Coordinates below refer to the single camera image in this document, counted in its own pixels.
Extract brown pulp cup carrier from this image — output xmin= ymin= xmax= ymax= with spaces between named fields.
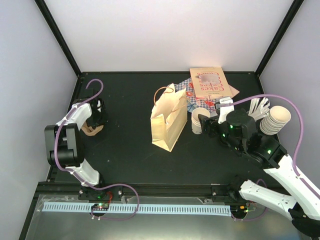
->
xmin=81 ymin=122 xmax=104 ymax=137

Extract kraft paper bag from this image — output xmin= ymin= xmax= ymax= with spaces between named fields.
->
xmin=150 ymin=83 xmax=188 ymax=152

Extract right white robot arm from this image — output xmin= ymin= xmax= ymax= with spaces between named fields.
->
xmin=197 ymin=109 xmax=320 ymax=238

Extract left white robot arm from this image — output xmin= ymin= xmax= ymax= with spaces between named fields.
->
xmin=44 ymin=97 xmax=108 ymax=200

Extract blue checkered paper bag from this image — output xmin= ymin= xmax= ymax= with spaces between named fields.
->
xmin=174 ymin=74 xmax=225 ymax=112

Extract light blue paper bag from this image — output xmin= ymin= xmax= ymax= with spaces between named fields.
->
xmin=186 ymin=103 xmax=196 ymax=113

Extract pink cakes paper bag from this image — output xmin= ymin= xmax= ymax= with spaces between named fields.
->
xmin=189 ymin=67 xmax=240 ymax=101

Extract white stirrer packets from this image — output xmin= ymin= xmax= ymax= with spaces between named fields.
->
xmin=247 ymin=97 xmax=270 ymax=121

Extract small circuit board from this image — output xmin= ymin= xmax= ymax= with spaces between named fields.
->
xmin=91 ymin=203 xmax=110 ymax=211

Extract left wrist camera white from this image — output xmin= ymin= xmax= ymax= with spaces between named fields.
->
xmin=97 ymin=99 xmax=104 ymax=112

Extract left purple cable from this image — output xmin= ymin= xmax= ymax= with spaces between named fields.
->
xmin=54 ymin=79 xmax=105 ymax=187

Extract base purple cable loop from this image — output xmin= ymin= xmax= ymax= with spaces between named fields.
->
xmin=82 ymin=183 xmax=140 ymax=222

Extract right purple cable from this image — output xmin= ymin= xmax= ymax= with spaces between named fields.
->
xmin=219 ymin=93 xmax=320 ymax=198

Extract light blue cable duct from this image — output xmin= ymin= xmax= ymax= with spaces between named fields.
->
xmin=42 ymin=202 xmax=232 ymax=217

